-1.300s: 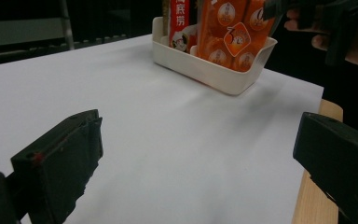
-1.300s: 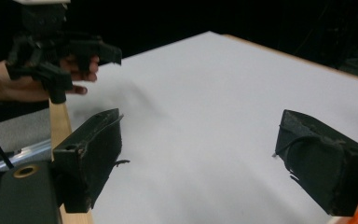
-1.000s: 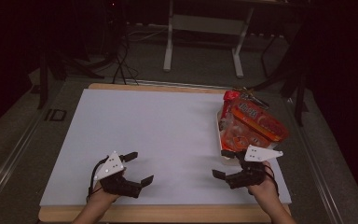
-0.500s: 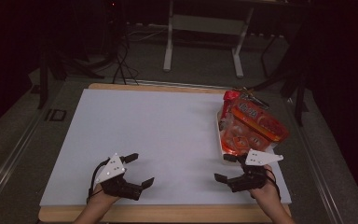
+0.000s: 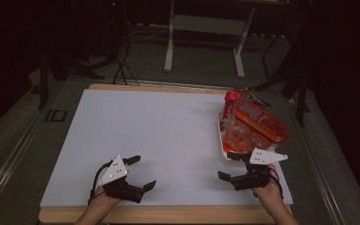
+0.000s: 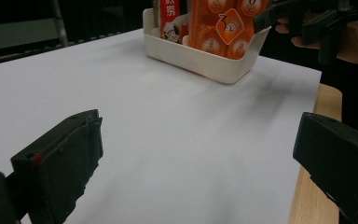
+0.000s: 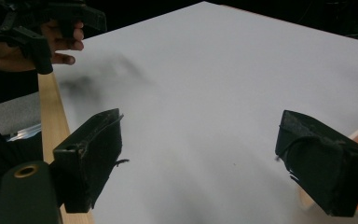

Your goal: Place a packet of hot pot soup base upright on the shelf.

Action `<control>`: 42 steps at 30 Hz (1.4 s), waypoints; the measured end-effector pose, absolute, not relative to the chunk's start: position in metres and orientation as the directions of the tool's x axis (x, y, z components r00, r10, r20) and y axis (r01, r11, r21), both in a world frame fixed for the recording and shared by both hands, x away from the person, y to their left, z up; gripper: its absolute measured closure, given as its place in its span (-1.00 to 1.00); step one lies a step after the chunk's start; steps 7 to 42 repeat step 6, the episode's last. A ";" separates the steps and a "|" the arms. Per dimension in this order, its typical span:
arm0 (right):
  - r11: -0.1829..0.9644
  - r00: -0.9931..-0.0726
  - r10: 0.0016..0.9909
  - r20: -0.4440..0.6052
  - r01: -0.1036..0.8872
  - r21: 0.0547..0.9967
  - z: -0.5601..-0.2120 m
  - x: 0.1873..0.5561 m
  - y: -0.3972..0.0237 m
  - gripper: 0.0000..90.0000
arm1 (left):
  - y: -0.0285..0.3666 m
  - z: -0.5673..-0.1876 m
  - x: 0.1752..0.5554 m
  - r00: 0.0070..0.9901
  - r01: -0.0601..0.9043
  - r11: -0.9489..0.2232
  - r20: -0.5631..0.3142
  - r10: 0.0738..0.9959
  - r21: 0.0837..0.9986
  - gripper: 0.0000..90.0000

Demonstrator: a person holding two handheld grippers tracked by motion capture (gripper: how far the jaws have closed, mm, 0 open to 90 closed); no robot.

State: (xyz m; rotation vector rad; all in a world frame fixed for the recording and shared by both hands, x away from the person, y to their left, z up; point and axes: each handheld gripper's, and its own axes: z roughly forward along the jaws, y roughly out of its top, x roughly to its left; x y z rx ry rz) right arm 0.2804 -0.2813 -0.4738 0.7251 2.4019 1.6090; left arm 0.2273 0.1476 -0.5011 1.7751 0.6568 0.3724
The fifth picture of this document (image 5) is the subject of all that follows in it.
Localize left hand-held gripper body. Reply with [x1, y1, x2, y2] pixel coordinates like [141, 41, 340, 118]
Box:
[97, 155, 145, 204]

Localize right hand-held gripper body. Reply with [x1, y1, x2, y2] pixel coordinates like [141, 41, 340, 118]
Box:
[230, 147, 289, 192]

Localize white plastic storage basket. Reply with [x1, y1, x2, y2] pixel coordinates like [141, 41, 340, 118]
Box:
[217, 111, 282, 167]

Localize clear and orange packet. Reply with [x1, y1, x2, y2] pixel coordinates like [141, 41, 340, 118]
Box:
[220, 116, 278, 155]

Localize red and black sauce packet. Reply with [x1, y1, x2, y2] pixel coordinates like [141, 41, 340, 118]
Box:
[220, 90, 243, 123]

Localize gold foil packet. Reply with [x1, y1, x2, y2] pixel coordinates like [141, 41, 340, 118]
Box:
[235, 87, 271, 111]

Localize person's right hand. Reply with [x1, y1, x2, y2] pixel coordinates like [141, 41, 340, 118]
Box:
[252, 163, 284, 202]

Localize person's left hand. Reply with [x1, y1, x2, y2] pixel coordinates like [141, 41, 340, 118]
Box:
[88, 186, 123, 210]

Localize black metal stand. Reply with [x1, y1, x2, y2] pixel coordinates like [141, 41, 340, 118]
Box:
[37, 52, 106, 111]
[252, 31, 312, 128]

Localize white metal-legged desk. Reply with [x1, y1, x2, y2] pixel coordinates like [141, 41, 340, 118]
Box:
[163, 0, 257, 79]

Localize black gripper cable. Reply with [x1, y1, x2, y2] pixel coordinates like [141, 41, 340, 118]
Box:
[270, 168, 285, 201]
[88, 160, 113, 205]

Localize metal floor rail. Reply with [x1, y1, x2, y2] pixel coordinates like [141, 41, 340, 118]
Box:
[0, 90, 50, 207]
[285, 97, 346, 225]

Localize black floor cables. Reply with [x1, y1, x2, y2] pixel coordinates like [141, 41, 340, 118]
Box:
[112, 40, 142, 86]

